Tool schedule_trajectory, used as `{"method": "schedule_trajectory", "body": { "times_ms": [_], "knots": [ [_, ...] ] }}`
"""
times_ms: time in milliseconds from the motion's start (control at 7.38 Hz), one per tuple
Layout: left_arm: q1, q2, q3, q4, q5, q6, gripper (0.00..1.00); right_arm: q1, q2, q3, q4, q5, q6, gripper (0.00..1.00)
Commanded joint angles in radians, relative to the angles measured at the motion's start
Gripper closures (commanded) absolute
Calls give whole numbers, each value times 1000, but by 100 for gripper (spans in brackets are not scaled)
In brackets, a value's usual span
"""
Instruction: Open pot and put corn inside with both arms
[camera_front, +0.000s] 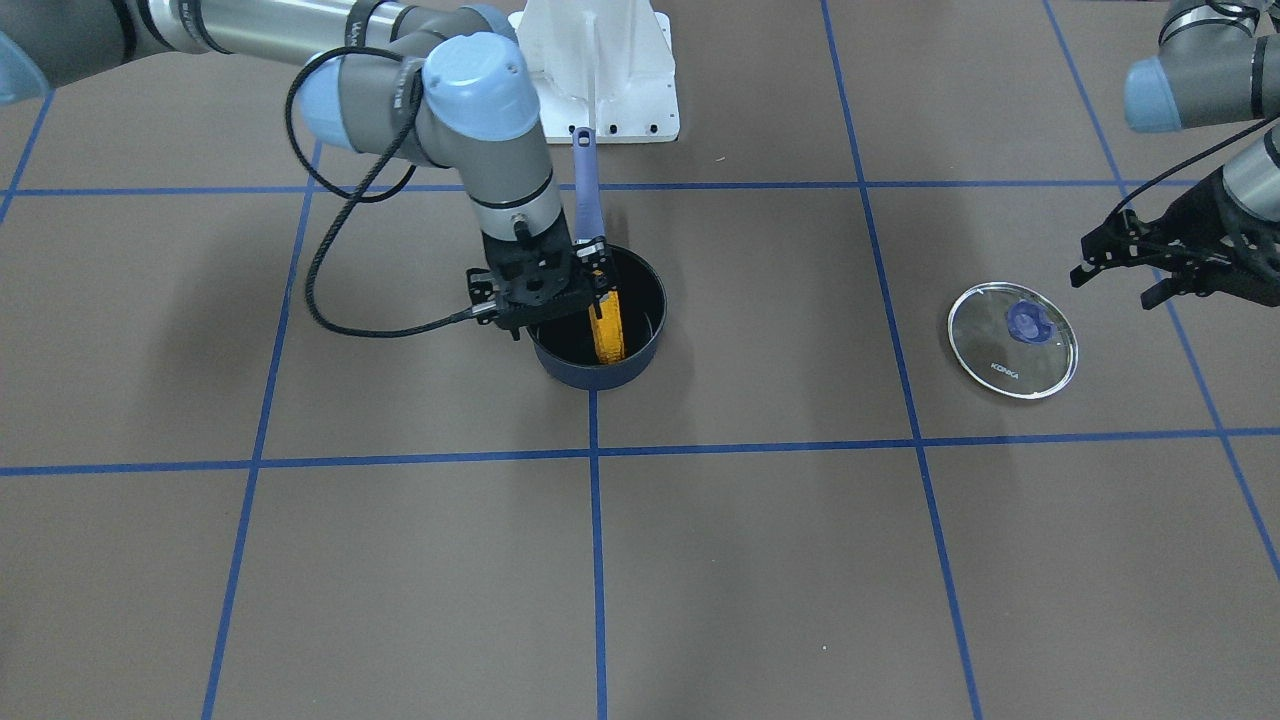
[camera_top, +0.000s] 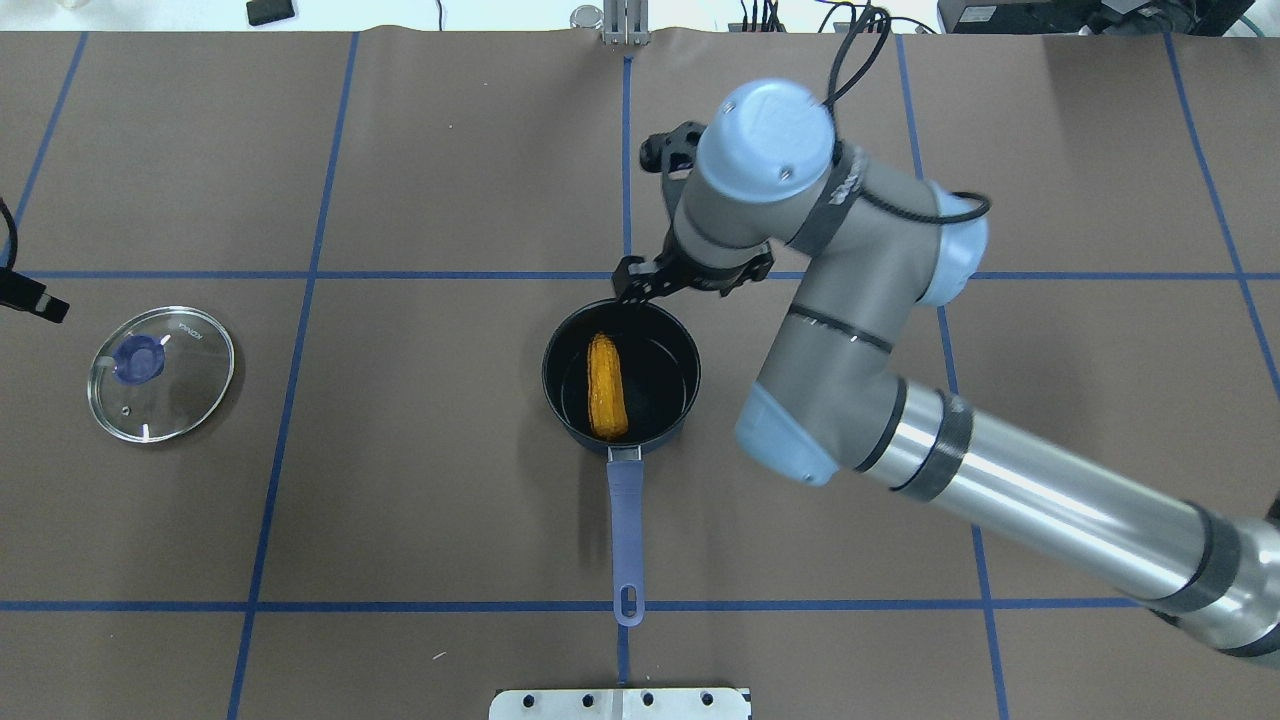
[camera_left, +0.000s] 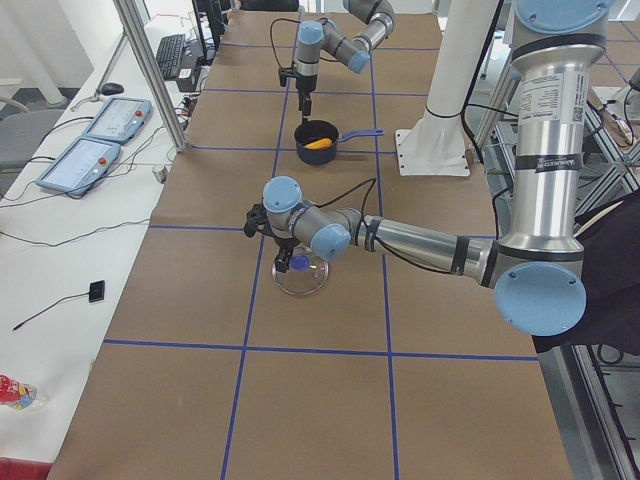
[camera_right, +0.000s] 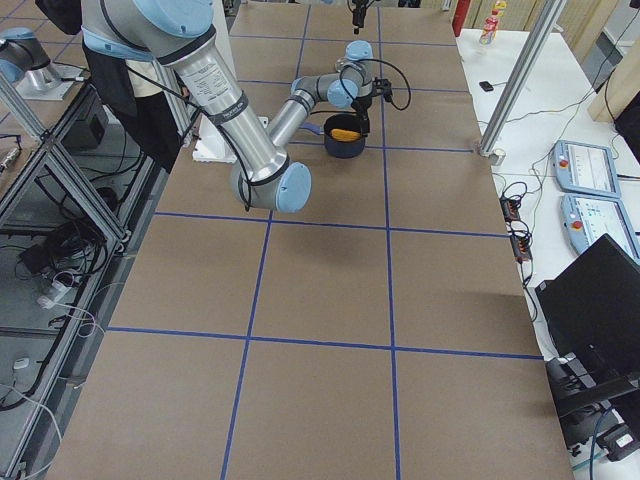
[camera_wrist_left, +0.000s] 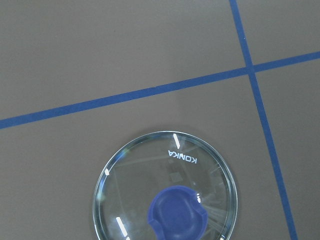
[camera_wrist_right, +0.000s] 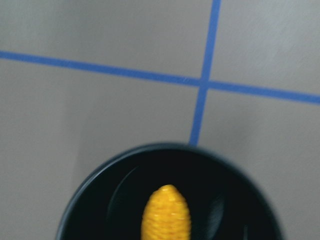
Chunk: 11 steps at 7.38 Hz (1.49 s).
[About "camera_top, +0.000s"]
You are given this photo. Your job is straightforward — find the blue pot lid knob glass lid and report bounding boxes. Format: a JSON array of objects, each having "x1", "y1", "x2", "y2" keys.
[{"x1": 86, "y1": 305, "x2": 237, "y2": 445}]

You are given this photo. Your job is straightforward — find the small black square device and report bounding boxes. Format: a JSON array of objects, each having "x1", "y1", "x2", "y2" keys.
[{"x1": 244, "y1": 0, "x2": 296, "y2": 28}]

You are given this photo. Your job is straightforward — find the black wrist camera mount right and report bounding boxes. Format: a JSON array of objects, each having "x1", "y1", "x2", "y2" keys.
[{"x1": 637, "y1": 120, "x2": 707, "y2": 210}]

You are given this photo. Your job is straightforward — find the yellow plastic corn cob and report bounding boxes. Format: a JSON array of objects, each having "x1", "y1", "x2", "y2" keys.
[{"x1": 588, "y1": 332, "x2": 630, "y2": 441}]

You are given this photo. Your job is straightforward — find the small metal cylinder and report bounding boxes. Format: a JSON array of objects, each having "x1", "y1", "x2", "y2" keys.
[{"x1": 570, "y1": 4, "x2": 605, "y2": 29}]

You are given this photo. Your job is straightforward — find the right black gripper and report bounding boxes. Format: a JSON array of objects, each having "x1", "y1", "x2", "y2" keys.
[{"x1": 612, "y1": 227, "x2": 774, "y2": 305}]

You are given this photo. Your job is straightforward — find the dark blue saucepan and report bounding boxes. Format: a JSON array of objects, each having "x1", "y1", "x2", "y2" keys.
[{"x1": 541, "y1": 300, "x2": 701, "y2": 628}]

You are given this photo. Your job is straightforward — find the aluminium frame post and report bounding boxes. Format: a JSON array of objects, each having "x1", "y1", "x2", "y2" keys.
[{"x1": 600, "y1": 0, "x2": 652, "y2": 46}]

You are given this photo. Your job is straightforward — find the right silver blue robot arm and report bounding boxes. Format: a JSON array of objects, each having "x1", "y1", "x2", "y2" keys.
[{"x1": 614, "y1": 78, "x2": 1277, "y2": 667}]

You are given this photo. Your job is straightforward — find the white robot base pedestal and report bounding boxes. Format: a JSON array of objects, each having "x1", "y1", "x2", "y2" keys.
[{"x1": 488, "y1": 687, "x2": 754, "y2": 719}]

